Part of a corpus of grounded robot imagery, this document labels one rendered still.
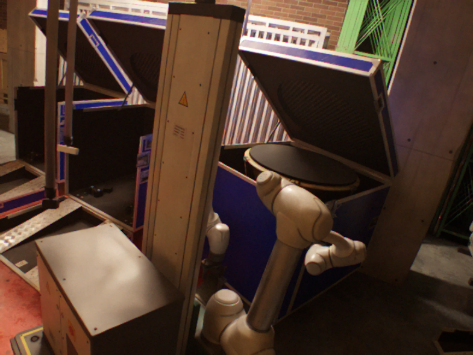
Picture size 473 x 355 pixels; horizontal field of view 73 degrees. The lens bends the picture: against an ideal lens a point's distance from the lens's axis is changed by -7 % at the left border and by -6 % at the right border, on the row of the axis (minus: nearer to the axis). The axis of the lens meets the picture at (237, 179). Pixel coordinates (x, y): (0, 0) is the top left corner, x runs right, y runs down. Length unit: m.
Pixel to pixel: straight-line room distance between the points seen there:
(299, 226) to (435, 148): 2.04
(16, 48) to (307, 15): 4.01
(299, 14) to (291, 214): 4.35
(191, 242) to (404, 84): 2.17
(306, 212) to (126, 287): 0.66
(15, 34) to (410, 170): 5.00
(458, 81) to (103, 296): 2.69
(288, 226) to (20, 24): 4.78
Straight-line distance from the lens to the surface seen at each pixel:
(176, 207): 1.31
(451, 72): 2.96
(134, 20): 2.78
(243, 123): 4.27
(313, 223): 1.08
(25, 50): 5.31
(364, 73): 1.88
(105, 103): 3.74
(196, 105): 1.16
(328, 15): 5.16
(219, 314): 1.48
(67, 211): 3.16
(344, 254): 1.61
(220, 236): 1.84
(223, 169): 2.17
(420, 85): 2.93
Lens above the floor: 1.65
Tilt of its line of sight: 21 degrees down
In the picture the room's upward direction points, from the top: 11 degrees clockwise
